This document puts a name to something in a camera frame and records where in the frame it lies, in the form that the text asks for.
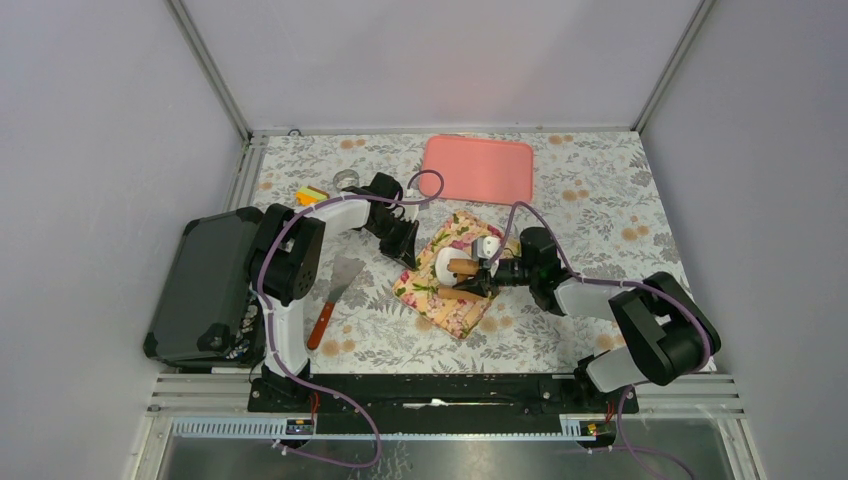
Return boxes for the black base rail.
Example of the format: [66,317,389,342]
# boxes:
[247,372,639,436]

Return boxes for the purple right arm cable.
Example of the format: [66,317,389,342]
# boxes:
[490,201,713,480]

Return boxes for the orange green toy block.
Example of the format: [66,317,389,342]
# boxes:
[295,185,330,207]

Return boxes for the wooden double-ended roller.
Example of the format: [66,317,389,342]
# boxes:
[436,260,484,301]

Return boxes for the floral cutting board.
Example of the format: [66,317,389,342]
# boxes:
[392,211,503,339]

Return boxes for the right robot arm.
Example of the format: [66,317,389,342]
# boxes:
[435,227,721,412]

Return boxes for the pink plastic tray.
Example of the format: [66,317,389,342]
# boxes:
[419,135,534,205]

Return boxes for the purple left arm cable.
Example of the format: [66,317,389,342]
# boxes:
[254,169,446,470]

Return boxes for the black case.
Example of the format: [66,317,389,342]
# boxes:
[142,207,264,369]

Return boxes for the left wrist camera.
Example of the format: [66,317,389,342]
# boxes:
[402,189,429,221]

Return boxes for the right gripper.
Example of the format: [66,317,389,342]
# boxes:
[453,259,538,299]

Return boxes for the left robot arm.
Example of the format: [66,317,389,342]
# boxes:
[247,173,432,411]

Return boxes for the white dough ball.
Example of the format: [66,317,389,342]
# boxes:
[434,247,472,287]

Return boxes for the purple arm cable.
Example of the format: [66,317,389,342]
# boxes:
[254,169,446,470]
[490,201,713,480]

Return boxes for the metal scraper red handle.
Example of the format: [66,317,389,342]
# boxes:
[306,257,367,352]

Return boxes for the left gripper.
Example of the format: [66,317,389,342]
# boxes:
[365,214,418,270]

